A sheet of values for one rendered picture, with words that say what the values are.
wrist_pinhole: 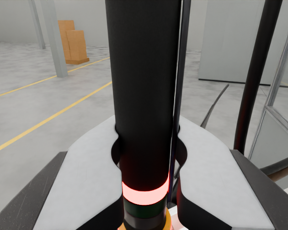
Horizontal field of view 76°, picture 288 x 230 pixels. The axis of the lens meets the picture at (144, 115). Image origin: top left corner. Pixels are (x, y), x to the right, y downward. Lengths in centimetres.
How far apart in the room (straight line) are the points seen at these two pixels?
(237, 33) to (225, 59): 65
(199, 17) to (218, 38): 676
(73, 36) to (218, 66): 542
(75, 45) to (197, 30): 708
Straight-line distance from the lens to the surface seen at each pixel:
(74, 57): 829
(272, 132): 153
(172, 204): 40
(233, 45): 554
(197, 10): 1220
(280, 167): 29
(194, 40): 1223
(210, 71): 564
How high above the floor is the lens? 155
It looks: 27 degrees down
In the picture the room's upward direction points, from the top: straight up
